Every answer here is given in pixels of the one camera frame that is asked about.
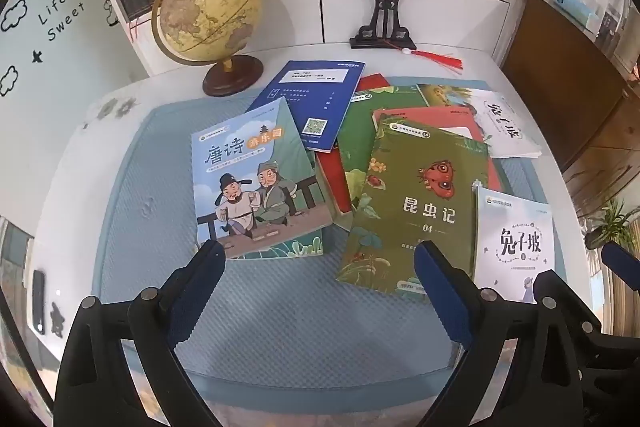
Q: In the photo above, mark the light blue desk mat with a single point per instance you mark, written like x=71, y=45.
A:
x=300, y=332

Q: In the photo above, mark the black carved fan stand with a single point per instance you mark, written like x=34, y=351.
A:
x=382, y=17

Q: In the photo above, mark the brown wooden cabinet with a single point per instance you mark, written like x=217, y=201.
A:
x=560, y=72

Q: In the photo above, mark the blue cartoon cover book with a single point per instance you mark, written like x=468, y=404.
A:
x=250, y=187

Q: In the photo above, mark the olive green butterfly book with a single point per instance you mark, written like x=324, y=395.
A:
x=415, y=227

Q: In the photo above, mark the light blue tissue box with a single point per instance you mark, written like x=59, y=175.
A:
x=575, y=8

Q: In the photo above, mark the antique yellow desk globe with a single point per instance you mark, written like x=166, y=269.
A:
x=210, y=12

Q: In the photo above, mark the bright green insect book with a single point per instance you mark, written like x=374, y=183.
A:
x=357, y=137

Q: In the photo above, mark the white book with golden picture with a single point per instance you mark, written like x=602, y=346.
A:
x=505, y=127

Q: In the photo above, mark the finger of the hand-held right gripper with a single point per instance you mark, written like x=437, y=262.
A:
x=617, y=259
x=580, y=307

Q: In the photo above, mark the potted green plant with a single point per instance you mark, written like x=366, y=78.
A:
x=607, y=224

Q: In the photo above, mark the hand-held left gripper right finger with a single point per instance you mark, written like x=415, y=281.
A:
x=442, y=292

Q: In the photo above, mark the red workbook with white label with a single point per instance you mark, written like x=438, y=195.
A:
x=425, y=119

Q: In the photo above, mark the black flat device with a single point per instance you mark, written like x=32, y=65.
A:
x=39, y=302

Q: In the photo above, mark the navy blue workbook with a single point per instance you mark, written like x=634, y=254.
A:
x=310, y=107

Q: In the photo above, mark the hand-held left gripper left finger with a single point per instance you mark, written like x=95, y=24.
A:
x=197, y=294

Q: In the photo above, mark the thick red book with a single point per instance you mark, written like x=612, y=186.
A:
x=332, y=179

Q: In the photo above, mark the white and pale green booklet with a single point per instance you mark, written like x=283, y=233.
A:
x=515, y=217

